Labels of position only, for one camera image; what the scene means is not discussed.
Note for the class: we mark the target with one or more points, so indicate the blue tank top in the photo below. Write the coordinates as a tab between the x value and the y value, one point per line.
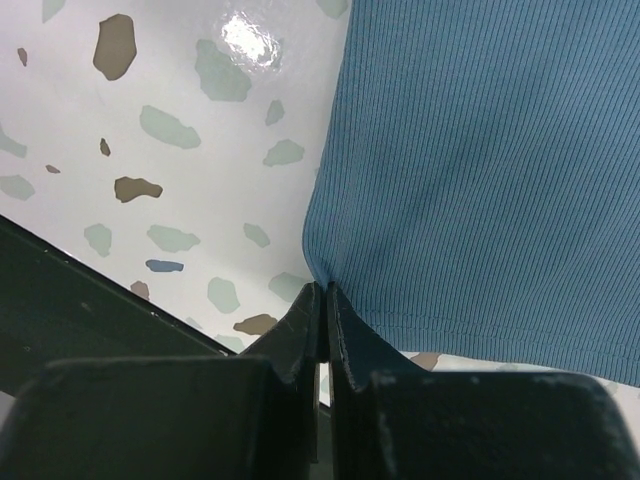
478	193

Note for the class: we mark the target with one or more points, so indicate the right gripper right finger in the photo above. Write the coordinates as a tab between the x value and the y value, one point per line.
392	419

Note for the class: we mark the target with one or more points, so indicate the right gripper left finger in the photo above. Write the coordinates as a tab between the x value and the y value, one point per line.
248	416

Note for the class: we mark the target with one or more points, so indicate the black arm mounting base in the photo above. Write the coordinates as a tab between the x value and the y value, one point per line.
55	307

